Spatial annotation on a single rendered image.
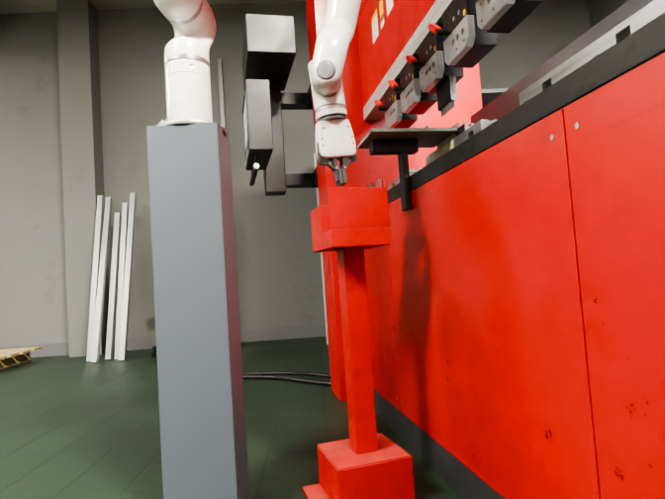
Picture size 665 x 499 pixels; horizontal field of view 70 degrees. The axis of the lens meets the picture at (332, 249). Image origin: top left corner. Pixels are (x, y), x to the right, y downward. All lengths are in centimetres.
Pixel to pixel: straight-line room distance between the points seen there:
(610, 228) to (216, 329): 88
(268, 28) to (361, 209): 165
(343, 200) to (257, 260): 364
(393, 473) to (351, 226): 63
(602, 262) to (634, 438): 24
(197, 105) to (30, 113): 451
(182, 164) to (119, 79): 429
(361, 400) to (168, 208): 70
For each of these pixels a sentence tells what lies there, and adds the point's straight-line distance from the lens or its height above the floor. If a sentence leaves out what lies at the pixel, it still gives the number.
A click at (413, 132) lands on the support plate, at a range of 145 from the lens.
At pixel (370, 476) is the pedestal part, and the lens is 130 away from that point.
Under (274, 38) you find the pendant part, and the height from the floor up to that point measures 183.
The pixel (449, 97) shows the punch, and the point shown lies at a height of 111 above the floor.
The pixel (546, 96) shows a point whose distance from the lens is 90.
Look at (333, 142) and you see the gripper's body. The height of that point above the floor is 93.
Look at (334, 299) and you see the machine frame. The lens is 227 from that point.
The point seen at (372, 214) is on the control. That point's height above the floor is 74.
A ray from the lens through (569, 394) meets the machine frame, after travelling 90.
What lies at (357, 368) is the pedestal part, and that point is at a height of 34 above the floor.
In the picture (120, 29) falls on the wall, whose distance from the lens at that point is 575.
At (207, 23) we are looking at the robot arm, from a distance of 154.
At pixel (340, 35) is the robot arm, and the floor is 118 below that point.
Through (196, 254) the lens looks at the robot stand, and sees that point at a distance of 124.
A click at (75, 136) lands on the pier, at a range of 530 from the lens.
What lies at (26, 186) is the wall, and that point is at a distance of 564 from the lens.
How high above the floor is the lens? 59
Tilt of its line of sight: 3 degrees up
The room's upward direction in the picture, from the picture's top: 4 degrees counter-clockwise
